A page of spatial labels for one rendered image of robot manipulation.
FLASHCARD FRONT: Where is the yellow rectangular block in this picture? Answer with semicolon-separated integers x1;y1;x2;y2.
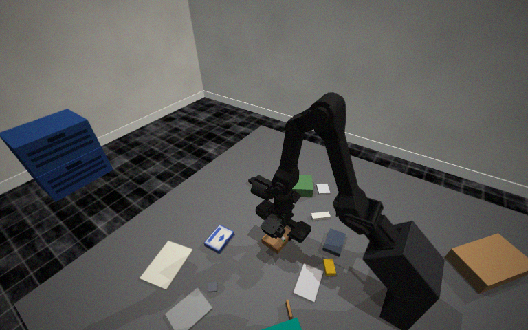
323;259;336;276

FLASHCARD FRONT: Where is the white flat square block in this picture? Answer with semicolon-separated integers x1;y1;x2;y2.
316;184;330;195

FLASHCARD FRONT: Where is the white rectangular block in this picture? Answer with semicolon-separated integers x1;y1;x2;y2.
311;212;331;221

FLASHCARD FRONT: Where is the wooden ball-in-hole puzzle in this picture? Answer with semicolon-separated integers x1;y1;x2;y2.
261;225;292;254

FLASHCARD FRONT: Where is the flat tan wooden box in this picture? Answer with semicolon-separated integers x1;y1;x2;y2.
445;233;528;294

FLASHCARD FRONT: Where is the green box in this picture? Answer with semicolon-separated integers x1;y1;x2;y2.
292;175;314;197

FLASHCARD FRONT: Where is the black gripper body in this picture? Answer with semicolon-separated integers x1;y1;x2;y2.
256;200;311;243

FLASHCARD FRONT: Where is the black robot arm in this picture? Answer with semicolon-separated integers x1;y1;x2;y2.
251;92;402;250

